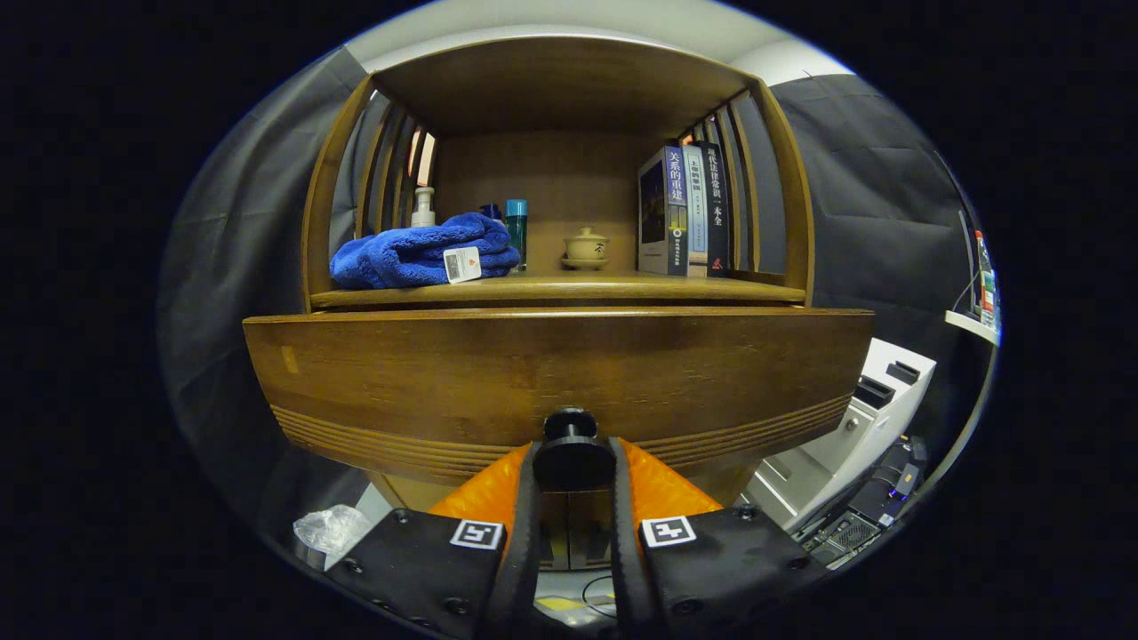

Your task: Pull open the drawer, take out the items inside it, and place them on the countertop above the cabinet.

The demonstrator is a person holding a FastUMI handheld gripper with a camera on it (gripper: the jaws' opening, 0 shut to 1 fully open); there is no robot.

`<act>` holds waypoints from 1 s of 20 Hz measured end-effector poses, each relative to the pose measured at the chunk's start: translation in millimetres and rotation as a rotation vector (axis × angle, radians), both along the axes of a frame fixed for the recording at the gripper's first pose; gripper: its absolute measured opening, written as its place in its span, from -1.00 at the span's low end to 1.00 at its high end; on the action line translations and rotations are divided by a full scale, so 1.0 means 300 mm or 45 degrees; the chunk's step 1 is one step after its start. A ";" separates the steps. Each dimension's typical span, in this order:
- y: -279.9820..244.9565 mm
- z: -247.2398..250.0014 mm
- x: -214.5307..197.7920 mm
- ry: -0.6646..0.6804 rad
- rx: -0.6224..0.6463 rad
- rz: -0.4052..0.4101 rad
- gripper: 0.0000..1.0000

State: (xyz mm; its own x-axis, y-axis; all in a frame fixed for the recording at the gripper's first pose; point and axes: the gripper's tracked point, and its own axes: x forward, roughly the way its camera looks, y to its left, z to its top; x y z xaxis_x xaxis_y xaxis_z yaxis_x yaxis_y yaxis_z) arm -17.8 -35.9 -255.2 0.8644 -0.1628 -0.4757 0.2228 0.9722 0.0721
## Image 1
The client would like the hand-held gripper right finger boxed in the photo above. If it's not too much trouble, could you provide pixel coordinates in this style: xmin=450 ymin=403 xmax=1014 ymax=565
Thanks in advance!
xmin=607 ymin=436 xmax=832 ymax=640

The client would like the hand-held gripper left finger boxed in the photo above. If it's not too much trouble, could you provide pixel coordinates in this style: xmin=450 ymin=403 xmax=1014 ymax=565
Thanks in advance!
xmin=325 ymin=440 xmax=545 ymax=640

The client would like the wooden drawer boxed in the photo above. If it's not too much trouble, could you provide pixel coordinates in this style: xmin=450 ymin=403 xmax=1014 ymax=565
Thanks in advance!
xmin=242 ymin=307 xmax=877 ymax=492

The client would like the wooden countertop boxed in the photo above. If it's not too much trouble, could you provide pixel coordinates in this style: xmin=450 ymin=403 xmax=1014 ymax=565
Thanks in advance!
xmin=309 ymin=267 xmax=808 ymax=310

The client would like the wooden cabinet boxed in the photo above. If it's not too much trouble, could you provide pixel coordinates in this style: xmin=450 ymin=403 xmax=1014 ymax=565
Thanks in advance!
xmin=242 ymin=36 xmax=877 ymax=570

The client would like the clear plastic bag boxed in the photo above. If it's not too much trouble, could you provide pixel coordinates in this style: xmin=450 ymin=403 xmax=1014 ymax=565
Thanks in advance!
xmin=292 ymin=504 xmax=374 ymax=561

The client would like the white machine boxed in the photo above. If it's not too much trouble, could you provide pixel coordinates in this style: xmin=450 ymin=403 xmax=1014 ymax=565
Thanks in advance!
xmin=742 ymin=336 xmax=939 ymax=532

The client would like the black electronic device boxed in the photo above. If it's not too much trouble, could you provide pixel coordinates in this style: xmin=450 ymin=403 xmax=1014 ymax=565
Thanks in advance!
xmin=796 ymin=436 xmax=930 ymax=570

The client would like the beige lidded teacup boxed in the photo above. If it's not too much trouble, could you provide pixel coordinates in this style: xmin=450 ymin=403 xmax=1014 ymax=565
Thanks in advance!
xmin=560 ymin=226 xmax=613 ymax=271

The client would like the blue folded towel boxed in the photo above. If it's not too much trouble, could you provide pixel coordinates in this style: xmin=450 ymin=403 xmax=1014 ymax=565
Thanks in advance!
xmin=329 ymin=212 xmax=522 ymax=291

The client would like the teal bottle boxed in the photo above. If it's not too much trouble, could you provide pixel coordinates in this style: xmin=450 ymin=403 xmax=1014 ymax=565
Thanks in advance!
xmin=504 ymin=198 xmax=530 ymax=272

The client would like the thick book with blue spine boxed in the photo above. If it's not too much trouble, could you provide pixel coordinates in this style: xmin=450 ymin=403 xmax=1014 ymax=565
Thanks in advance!
xmin=637 ymin=142 xmax=691 ymax=276

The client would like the thin grey-spined book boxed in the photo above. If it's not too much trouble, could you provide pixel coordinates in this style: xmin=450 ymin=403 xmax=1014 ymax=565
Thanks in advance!
xmin=680 ymin=144 xmax=710 ymax=278

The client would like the black-spined book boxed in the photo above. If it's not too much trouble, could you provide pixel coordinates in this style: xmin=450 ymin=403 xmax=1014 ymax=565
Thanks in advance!
xmin=698 ymin=140 xmax=734 ymax=276

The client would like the red and green bottle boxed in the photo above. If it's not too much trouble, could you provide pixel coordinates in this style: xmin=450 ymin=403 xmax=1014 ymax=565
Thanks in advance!
xmin=974 ymin=229 xmax=1001 ymax=330

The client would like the white wall shelf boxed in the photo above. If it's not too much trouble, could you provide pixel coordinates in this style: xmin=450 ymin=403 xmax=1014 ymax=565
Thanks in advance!
xmin=942 ymin=307 xmax=1001 ymax=346

